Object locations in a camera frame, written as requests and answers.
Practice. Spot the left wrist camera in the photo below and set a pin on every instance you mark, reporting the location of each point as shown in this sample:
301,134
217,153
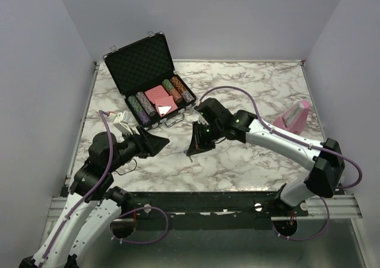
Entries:
120,121

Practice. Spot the pink metronome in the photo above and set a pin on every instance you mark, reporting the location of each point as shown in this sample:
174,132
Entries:
294,119

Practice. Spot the red playing card deck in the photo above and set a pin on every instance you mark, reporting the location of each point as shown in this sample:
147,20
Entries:
160,97

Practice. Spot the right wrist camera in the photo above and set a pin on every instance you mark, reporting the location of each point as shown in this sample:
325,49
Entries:
200,117

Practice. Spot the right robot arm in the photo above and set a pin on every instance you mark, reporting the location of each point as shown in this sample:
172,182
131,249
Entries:
325,166

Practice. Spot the black poker chip case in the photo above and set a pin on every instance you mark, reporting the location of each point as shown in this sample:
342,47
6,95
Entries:
142,66

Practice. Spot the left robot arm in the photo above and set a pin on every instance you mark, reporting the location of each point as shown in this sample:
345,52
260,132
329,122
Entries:
93,203

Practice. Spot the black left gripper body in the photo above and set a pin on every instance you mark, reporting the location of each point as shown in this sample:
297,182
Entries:
133,146

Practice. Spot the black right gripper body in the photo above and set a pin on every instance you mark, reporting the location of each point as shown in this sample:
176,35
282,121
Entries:
203,138

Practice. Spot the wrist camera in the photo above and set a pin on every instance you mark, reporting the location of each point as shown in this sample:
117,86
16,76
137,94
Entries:
120,121
200,117

